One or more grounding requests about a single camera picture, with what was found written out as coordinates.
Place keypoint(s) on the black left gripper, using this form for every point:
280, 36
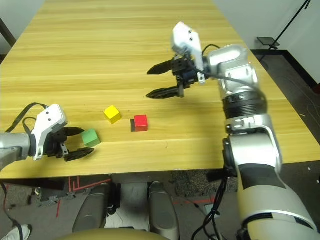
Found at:
56, 146

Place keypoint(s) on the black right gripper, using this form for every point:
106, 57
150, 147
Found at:
182, 70

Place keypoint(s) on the green wooden block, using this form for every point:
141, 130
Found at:
90, 138

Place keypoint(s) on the yellow wooden block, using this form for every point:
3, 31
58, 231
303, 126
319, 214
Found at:
112, 113

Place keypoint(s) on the red wooden block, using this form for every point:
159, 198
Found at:
141, 123

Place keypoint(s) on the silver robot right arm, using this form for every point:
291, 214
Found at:
250, 150

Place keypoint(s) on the black table leg beam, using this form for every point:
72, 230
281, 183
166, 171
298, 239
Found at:
37, 184
215, 176

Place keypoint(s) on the dark interlocking floor mat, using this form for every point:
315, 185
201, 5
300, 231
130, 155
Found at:
55, 198

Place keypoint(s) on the grey robot left leg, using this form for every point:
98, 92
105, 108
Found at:
91, 210

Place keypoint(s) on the grey robot leg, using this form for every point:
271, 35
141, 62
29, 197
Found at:
163, 212
91, 210

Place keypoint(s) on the olive robot torso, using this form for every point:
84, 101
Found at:
110, 235

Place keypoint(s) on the grey speckled foam mat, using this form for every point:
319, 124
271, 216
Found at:
190, 182

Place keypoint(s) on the white bystander shoe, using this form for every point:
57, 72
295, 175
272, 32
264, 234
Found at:
15, 233

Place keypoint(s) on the grey robot right leg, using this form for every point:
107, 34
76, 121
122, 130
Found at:
163, 212

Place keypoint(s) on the black tripod stand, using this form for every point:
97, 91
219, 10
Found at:
268, 41

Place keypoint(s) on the wooden side table black legs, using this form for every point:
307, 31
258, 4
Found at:
6, 31

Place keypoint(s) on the grey foot pedal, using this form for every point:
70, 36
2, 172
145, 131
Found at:
210, 208

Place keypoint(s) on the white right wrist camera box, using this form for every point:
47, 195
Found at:
186, 40

